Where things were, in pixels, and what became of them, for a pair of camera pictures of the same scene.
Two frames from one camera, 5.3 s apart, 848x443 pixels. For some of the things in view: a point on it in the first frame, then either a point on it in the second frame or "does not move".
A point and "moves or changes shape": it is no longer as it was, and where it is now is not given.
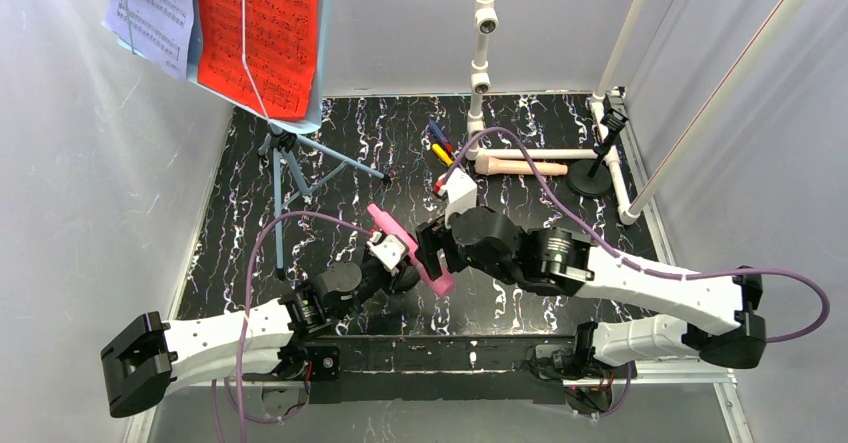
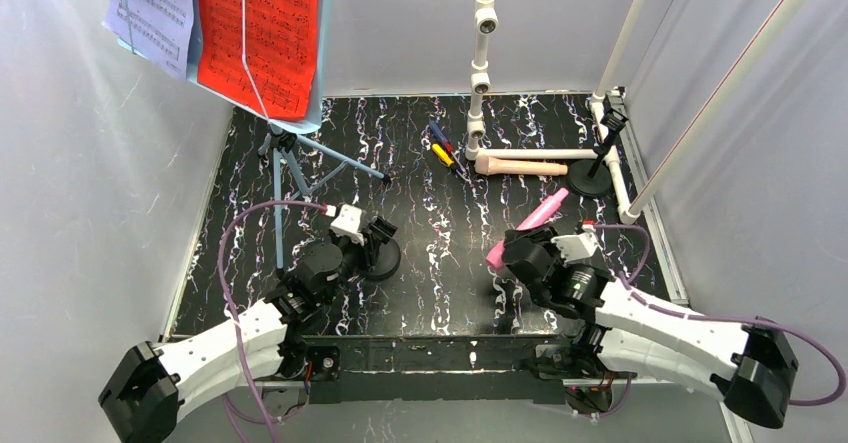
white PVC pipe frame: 486,13 does not move
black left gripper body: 403,275 to 371,244
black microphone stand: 592,176 does not move
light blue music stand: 299,165 does not move
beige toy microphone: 489,166 does not move
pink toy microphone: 443,285 to 540,215
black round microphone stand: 405,278 moves or changes shape
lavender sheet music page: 150,7 does not move
